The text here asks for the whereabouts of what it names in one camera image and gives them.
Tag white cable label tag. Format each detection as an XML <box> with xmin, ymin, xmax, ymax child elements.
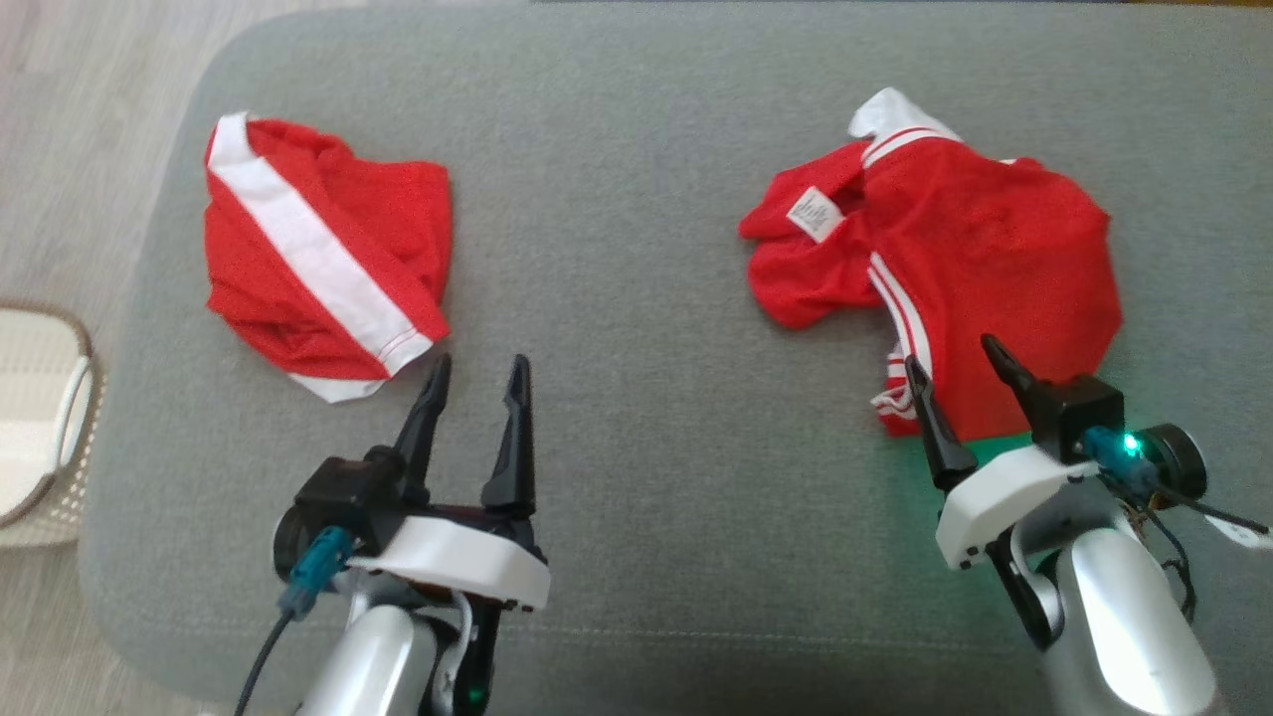
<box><xmin>1203</xmin><ymin>515</ymin><xmax>1273</xmax><ymax>551</ymax></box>

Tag cream perforated laundry basket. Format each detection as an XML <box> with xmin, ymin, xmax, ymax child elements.
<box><xmin>0</xmin><ymin>298</ymin><xmax>105</xmax><ymax>553</ymax></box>

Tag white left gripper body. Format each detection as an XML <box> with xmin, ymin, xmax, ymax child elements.
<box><xmin>348</xmin><ymin>505</ymin><xmax>551</xmax><ymax>612</ymax></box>

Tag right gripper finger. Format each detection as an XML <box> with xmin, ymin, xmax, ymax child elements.
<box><xmin>981</xmin><ymin>333</ymin><xmax>1057</xmax><ymax>444</ymax></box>
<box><xmin>905</xmin><ymin>356</ymin><xmax>979</xmax><ymax>490</ymax></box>

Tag red shorts with white stripe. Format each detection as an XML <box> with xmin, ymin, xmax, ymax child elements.
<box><xmin>202</xmin><ymin>111</ymin><xmax>455</xmax><ymax>405</ymax></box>

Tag red basketball jersey white trim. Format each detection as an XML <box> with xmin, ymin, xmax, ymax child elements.
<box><xmin>738</xmin><ymin>88</ymin><xmax>1125</xmax><ymax>439</ymax></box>

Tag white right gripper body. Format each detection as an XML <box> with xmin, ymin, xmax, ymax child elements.
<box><xmin>935</xmin><ymin>443</ymin><xmax>1100</xmax><ymax>570</ymax></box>

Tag black cable with teal connector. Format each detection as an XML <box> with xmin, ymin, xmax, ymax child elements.
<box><xmin>234</xmin><ymin>525</ymin><xmax>356</xmax><ymax>716</ymax></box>
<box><xmin>1082</xmin><ymin>426</ymin><xmax>1273</xmax><ymax>618</ymax></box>

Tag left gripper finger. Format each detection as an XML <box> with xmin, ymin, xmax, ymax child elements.
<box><xmin>481</xmin><ymin>354</ymin><xmax>538</xmax><ymax>520</ymax></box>
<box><xmin>393</xmin><ymin>353</ymin><xmax>454</xmax><ymax>508</ymax></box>

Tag grey fabric sofa ottoman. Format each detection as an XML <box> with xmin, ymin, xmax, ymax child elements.
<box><xmin>78</xmin><ymin>0</ymin><xmax>1273</xmax><ymax>716</ymax></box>

